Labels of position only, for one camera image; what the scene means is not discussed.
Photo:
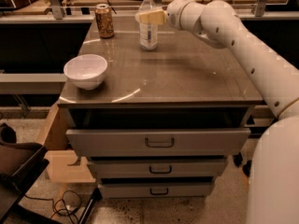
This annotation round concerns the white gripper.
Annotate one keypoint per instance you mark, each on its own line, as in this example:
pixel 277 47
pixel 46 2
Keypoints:
pixel 173 13

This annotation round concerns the clear plastic water bottle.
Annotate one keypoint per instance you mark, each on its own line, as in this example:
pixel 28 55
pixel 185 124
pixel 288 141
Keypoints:
pixel 148 33

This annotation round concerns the gold soda can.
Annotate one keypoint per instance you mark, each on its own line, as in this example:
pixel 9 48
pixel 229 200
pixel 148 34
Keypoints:
pixel 104 20

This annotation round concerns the white bowl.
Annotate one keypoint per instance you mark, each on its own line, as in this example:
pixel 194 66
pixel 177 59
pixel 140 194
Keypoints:
pixel 86 71

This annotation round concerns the grey drawer cabinet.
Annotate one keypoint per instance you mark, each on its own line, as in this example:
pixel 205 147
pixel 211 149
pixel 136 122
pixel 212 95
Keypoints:
pixel 183 85

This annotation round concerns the top grey drawer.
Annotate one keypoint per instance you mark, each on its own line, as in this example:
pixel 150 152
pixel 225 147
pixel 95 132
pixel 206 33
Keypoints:
pixel 157 143

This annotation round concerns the grey drawer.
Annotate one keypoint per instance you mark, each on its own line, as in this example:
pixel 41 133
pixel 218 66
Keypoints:
pixel 157 168
pixel 157 143
pixel 155 190

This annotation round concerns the middle grey drawer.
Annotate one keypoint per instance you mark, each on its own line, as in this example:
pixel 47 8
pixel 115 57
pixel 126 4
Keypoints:
pixel 157 168

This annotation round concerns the black chair base right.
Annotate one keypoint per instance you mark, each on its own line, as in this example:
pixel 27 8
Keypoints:
pixel 246 167

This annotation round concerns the cardboard box on floor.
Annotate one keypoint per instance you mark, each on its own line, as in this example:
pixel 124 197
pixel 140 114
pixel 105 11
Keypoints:
pixel 64 165

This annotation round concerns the bottom grey drawer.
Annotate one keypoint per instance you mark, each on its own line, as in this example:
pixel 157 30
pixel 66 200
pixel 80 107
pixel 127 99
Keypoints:
pixel 155 190

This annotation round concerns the black office chair left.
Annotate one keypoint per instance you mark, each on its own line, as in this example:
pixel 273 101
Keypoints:
pixel 20 166

